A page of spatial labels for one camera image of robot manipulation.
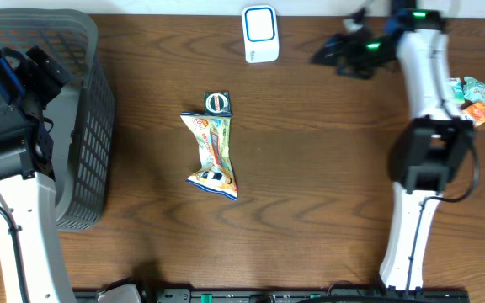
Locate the dark round-label can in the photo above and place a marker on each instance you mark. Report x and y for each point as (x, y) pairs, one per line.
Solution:
(217, 103)

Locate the orange small snack pack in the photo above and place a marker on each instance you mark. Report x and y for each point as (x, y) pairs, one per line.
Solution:
(475, 113)

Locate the mint green snack packet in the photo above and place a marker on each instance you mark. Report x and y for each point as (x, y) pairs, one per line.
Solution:
(474, 90)

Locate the orange wet wipes pack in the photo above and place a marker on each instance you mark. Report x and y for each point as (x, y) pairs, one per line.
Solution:
(212, 133)

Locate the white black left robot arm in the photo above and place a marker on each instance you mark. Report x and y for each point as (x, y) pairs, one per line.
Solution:
(31, 257)

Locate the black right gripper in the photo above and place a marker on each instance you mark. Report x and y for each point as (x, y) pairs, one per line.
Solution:
(346, 52)

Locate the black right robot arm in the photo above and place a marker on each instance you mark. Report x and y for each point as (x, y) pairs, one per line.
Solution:
(428, 154)

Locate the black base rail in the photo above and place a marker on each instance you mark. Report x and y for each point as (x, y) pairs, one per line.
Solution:
(339, 293)

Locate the teal small tissue pack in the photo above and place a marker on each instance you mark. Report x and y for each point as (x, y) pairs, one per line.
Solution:
(457, 91)

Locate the dark grey plastic basket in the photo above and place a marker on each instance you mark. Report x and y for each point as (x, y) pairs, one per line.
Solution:
(83, 113)

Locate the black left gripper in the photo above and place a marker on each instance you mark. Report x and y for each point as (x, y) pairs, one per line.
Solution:
(46, 67)

